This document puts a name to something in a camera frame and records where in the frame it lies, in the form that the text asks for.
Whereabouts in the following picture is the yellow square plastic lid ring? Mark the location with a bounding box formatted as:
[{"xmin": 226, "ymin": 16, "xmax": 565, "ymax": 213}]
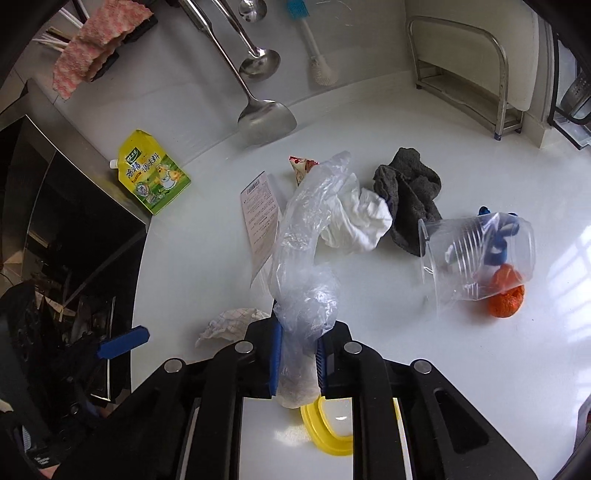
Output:
[{"xmin": 299, "ymin": 396, "xmax": 402, "ymax": 457}]

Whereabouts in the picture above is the clear plastic bag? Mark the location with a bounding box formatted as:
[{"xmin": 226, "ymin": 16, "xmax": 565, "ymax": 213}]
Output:
[{"xmin": 269, "ymin": 151, "xmax": 351, "ymax": 409}]

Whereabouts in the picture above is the pink paper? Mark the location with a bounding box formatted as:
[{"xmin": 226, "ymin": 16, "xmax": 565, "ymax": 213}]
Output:
[{"xmin": 239, "ymin": 171, "xmax": 287, "ymax": 282}]

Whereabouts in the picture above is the white paper towel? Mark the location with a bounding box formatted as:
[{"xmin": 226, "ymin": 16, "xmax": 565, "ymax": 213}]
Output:
[{"xmin": 321, "ymin": 173, "xmax": 393, "ymax": 254}]

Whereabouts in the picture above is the clear plastic cup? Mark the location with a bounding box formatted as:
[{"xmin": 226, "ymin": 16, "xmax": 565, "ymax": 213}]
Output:
[{"xmin": 419, "ymin": 212, "xmax": 536, "ymax": 312}]

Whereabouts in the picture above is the dark grey rag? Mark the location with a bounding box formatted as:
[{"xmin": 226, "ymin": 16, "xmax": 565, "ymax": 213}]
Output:
[{"xmin": 374, "ymin": 147, "xmax": 442, "ymax": 257}]

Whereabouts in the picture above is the red white snack wrapper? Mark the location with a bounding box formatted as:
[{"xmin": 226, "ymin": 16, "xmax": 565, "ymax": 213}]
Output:
[{"xmin": 290, "ymin": 156, "xmax": 318, "ymax": 185}]

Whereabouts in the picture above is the orange mandarin peel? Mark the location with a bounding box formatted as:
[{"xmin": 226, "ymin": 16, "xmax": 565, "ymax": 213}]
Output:
[{"xmin": 487, "ymin": 264, "xmax": 525, "ymax": 318}]

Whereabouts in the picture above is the blue strap with tag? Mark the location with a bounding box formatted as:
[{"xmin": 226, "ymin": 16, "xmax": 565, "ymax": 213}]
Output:
[{"xmin": 476, "ymin": 205, "xmax": 522, "ymax": 268}]

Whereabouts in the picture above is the yellow green seasoning pouch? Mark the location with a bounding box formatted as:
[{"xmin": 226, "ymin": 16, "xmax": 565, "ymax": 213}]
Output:
[{"xmin": 109, "ymin": 129, "xmax": 191, "ymax": 215}]

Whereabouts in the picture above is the steel spatula turner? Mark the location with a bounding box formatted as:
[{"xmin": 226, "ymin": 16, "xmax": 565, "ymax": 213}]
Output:
[{"xmin": 179, "ymin": 1, "xmax": 297, "ymax": 146}]

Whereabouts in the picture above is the blue white bottle brush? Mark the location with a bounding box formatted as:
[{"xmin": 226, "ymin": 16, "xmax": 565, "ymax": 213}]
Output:
[{"xmin": 287, "ymin": 0, "xmax": 339, "ymax": 87}]

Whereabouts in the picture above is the steel ladle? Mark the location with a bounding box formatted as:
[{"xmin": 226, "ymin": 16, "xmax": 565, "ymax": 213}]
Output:
[{"xmin": 212, "ymin": 0, "xmax": 280, "ymax": 82}]

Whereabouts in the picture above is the steel cutting board rack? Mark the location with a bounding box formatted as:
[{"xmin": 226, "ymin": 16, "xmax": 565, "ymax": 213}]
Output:
[{"xmin": 407, "ymin": 16, "xmax": 525, "ymax": 141}]

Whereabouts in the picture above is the pink dish cloth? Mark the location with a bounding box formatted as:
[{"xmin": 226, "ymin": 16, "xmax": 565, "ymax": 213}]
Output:
[{"xmin": 52, "ymin": 0, "xmax": 153, "ymax": 100}]

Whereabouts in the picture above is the white cutting board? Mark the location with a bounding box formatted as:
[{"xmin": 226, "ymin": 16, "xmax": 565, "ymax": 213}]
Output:
[{"xmin": 406, "ymin": 0, "xmax": 539, "ymax": 111}]

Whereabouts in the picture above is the steel small spoon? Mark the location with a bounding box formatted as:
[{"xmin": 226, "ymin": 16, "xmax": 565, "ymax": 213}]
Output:
[{"xmin": 238, "ymin": 0, "xmax": 267, "ymax": 23}]

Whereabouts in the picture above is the black dish rack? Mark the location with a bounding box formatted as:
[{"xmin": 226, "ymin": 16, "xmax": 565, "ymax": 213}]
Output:
[{"xmin": 548, "ymin": 33, "xmax": 590, "ymax": 150}]

